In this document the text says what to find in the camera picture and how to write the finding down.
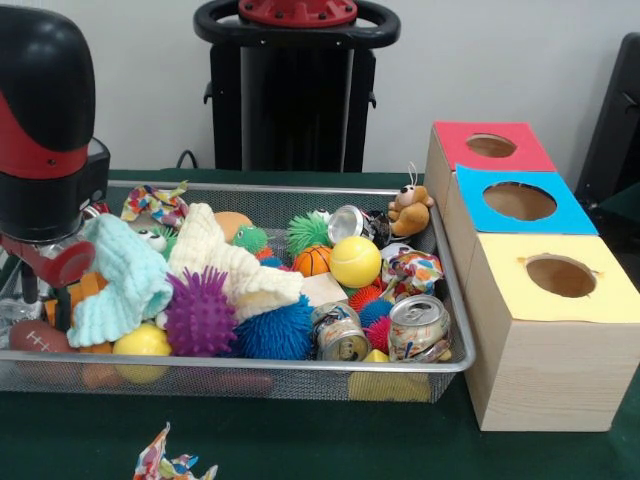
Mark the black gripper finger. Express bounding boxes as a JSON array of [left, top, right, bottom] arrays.
[[21, 260, 40, 304], [54, 284, 74, 333]]

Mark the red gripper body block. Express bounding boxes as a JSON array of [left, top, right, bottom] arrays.
[[0, 235, 98, 291]]

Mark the mint green knitted cloth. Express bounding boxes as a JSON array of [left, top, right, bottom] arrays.
[[67, 213, 173, 349]]

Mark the colourful polka dot cloth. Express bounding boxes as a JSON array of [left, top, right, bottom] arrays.
[[120, 182, 191, 229]]

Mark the purple spiky ball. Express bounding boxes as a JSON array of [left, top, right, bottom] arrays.
[[165, 267, 239, 358]]

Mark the cream knitted cloth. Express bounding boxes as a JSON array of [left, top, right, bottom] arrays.
[[167, 203, 304, 323]]

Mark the colourful patchwork cloth scrap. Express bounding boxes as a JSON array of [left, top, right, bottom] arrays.
[[133, 423, 219, 480]]

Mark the clear mesh bin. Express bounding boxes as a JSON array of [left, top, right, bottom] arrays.
[[0, 178, 476, 404]]

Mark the wooden box with three holes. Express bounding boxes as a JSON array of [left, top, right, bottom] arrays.
[[422, 121, 640, 433]]

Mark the orange plastic building block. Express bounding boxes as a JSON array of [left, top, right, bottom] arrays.
[[45, 272, 113, 356]]

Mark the small brown football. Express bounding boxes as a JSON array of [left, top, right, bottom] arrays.
[[8, 319, 73, 353]]

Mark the plain yellow ball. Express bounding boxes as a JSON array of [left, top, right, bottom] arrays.
[[112, 323, 173, 384]]

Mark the small orange basketball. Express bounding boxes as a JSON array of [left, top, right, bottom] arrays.
[[293, 245, 333, 279]]

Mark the dark green table cloth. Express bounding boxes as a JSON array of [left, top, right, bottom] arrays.
[[0, 168, 640, 480]]

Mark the yellow tennis ball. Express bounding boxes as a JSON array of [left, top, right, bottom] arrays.
[[329, 236, 383, 289]]

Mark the silver drink can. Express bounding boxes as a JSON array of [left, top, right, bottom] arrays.
[[388, 295, 452, 363]]

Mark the black office chair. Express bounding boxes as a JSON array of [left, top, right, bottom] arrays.
[[575, 33, 640, 226]]

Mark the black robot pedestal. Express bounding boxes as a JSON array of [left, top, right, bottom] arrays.
[[194, 0, 401, 173]]

